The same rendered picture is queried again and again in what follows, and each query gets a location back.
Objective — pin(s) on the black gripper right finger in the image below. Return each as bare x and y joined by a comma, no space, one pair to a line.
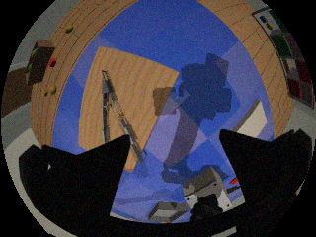
252,159

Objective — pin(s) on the brown wooden board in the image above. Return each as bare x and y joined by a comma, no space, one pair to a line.
141,87

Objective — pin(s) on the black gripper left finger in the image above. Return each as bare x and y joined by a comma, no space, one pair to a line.
95,172

